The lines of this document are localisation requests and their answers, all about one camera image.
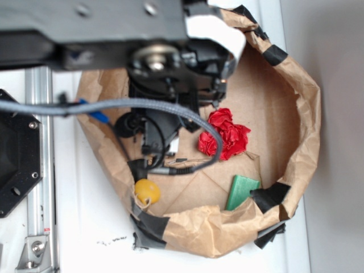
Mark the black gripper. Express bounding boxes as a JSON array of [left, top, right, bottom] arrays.
[[114, 40, 230, 168]]

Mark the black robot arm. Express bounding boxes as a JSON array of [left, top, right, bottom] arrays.
[[1, 1, 246, 171]]

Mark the red crumpled paper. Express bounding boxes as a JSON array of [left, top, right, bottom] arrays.
[[197, 108, 251, 160]]

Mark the brown paper bin with tape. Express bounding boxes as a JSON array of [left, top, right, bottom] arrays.
[[78, 6, 321, 258]]

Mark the green flat block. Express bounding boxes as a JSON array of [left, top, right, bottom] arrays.
[[225, 175, 260, 211]]

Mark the yellow rubber duck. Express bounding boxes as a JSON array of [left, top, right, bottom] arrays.
[[135, 179, 161, 205]]

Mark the aluminium extrusion rail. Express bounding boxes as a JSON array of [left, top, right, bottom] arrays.
[[25, 67, 59, 272]]

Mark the grey braided cable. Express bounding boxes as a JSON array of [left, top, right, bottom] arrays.
[[0, 98, 224, 176]]

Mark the black hexagonal robot base plate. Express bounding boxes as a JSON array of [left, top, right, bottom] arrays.
[[1, 110, 42, 218]]

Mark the metal corner bracket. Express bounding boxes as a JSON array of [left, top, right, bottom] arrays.
[[15, 235, 52, 272]]

